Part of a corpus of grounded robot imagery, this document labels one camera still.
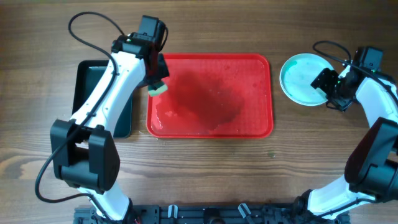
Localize black water tray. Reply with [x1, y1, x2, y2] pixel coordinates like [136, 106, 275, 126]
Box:
[72, 60, 133, 139]

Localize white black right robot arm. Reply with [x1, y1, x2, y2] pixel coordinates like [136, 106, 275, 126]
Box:
[307, 68, 397, 220]

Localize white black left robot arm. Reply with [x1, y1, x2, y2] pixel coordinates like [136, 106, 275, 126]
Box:
[49, 32, 169, 222]

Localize light blue plate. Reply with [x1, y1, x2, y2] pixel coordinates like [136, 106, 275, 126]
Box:
[279, 53, 333, 106]

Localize red plastic tray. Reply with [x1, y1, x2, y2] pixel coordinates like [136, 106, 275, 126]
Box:
[146, 53, 274, 139]

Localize green yellow sponge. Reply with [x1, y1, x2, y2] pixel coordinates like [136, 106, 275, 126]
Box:
[148, 81, 168, 97]

